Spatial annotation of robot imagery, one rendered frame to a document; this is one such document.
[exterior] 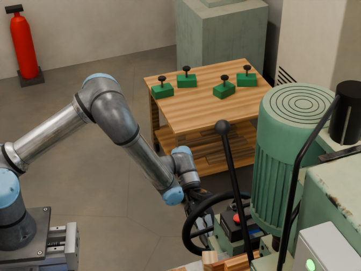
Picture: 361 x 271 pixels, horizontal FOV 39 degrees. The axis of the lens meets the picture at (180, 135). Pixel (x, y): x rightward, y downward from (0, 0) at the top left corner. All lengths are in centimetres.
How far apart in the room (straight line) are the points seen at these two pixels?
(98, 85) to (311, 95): 77
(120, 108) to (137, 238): 133
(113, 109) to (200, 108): 124
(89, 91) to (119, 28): 266
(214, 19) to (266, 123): 235
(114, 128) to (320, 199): 84
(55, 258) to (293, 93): 102
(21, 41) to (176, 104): 158
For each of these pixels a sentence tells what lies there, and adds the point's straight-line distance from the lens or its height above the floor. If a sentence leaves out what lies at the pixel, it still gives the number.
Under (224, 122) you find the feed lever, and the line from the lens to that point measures 110.
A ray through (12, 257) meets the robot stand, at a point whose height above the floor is 82.
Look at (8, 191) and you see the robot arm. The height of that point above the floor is 103.
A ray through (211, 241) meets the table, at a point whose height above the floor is 87.
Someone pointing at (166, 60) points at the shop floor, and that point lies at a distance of 428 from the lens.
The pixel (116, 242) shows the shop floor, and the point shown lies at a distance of 279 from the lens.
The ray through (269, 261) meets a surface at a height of 130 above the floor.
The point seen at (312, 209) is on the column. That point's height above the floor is 146.
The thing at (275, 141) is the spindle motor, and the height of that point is 146.
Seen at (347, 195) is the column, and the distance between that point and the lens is 86.
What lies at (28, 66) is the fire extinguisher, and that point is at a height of 15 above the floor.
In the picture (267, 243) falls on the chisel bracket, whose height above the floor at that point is 107.
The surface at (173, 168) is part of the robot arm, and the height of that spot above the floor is 84.
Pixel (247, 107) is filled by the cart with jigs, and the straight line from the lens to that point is 278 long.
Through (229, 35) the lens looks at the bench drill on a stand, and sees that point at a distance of 345.
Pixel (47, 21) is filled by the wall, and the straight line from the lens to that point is 414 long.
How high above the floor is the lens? 209
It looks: 38 degrees down
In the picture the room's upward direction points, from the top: 1 degrees counter-clockwise
